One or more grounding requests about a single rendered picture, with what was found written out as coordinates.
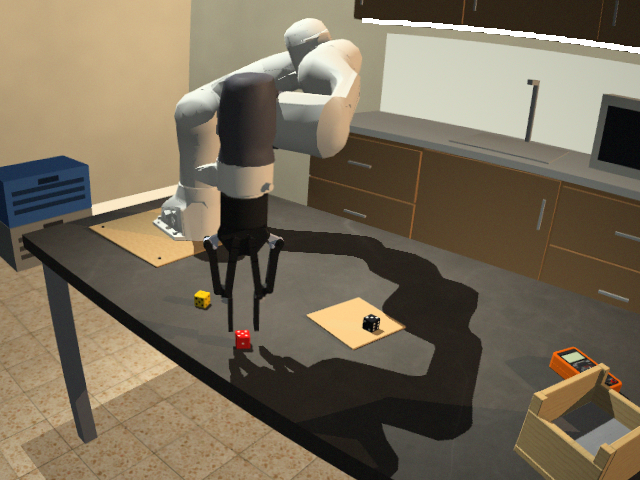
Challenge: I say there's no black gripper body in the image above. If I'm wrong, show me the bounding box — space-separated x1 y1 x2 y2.
217 192 270 256

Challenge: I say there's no black die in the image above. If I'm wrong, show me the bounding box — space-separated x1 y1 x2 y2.
362 314 380 333

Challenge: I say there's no orange digital multimeter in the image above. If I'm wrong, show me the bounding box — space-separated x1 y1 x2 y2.
550 347 622 393

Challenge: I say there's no yellow die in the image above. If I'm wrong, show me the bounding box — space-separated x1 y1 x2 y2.
194 291 210 308

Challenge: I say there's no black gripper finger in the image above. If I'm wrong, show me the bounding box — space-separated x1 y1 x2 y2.
248 233 284 331
203 234 240 332

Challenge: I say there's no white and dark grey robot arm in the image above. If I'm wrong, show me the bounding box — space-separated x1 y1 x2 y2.
153 18 362 241

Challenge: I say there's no red die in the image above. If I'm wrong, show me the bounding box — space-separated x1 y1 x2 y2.
235 330 250 349

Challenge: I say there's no tan flat mat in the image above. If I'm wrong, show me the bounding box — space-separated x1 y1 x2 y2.
306 298 406 350

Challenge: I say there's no wooden crate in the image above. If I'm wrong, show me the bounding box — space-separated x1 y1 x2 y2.
520 366 640 480

